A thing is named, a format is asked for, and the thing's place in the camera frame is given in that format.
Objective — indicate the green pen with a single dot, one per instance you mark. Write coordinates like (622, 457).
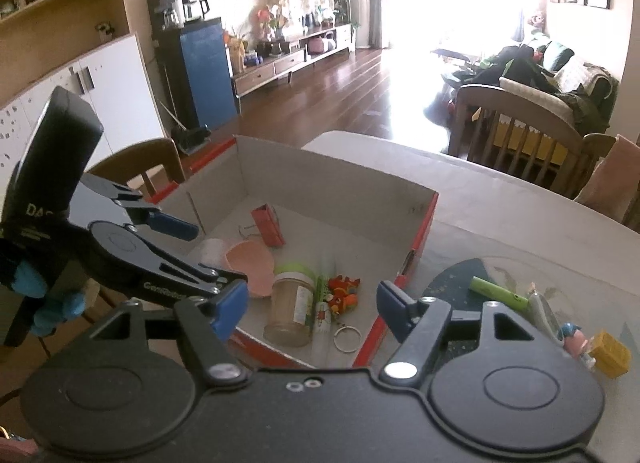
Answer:
(495, 291)

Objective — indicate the wooden chair with towel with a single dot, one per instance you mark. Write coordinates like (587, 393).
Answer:
(597, 143)

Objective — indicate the pink artificial flowers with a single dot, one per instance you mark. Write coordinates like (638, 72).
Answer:
(265, 18)

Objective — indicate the black dustpan with broom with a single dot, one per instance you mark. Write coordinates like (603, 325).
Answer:
(192, 135)

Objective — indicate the yellow toy block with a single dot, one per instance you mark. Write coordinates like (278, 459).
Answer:
(611, 354)

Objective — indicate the white cabinet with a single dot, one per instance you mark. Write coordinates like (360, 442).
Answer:
(125, 83)

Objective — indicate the person's left hand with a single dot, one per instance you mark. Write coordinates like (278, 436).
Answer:
(55, 313)

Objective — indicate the grey correction tape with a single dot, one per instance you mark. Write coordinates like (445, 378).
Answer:
(542, 315)

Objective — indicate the wooden slatted chair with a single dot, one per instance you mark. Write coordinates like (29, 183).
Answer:
(500, 98)

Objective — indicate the pile of dark clothes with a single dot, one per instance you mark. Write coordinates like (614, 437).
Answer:
(515, 65)

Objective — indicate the white tube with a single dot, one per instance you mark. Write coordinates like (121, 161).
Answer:
(322, 315)

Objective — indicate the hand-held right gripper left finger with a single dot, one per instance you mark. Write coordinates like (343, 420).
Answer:
(230, 305)

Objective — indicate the oval coffee table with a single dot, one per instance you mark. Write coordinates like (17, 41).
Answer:
(450, 54)

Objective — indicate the pink towel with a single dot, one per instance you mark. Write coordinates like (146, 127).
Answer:
(620, 173)

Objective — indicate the yellow cloth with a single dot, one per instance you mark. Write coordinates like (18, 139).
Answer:
(510, 135)

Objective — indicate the plush teddy bear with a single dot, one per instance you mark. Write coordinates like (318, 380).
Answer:
(537, 22)

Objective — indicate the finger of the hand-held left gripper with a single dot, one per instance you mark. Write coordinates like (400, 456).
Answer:
(170, 227)
(200, 275)

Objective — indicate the red cardboard box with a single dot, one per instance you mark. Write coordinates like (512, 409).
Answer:
(350, 203)

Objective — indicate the black coffee machine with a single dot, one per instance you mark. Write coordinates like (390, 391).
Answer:
(177, 8)

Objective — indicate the glass jar with green lid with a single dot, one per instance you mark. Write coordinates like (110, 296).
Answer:
(290, 308)

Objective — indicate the pink binder clip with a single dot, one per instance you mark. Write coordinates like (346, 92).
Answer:
(267, 228)

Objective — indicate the pink heart-shaped bowl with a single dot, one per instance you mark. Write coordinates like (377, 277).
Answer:
(250, 265)

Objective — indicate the blue and pink penguin figure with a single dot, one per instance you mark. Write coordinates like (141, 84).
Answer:
(575, 340)

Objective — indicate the dark wooden chair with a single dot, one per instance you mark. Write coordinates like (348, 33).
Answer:
(150, 153)

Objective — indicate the beige sofa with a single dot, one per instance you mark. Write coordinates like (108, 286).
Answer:
(550, 98)

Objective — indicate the wooden tv cabinet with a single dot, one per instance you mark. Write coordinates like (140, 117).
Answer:
(260, 75)

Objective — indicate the blue cabinet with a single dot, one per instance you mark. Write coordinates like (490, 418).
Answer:
(205, 73)

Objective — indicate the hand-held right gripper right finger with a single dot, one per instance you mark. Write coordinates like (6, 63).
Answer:
(392, 310)

